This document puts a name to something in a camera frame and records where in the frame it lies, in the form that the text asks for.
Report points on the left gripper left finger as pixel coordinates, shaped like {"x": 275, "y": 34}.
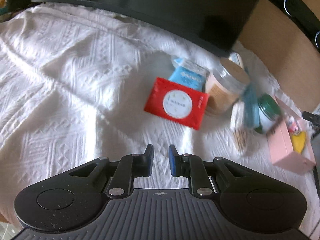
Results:
{"x": 123, "y": 173}

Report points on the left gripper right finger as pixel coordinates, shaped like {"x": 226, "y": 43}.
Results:
{"x": 197, "y": 171}

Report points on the red wipes pack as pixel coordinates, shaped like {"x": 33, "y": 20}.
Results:
{"x": 177, "y": 103}

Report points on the blue tissue pack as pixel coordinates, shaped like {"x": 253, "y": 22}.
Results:
{"x": 188, "y": 74}

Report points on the yellow plush toy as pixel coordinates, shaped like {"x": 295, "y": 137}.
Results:
{"x": 298, "y": 141}

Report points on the beige lid glass jar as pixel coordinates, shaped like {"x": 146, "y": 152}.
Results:
{"x": 225, "y": 83}

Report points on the pink open box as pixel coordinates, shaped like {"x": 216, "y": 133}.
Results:
{"x": 285, "y": 152}

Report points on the green lid glass jar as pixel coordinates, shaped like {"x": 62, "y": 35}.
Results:
{"x": 269, "y": 113}

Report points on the white textured cloth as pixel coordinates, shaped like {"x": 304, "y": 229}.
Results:
{"x": 74, "y": 82}

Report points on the black monitor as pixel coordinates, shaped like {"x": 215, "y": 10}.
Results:
{"x": 214, "y": 25}

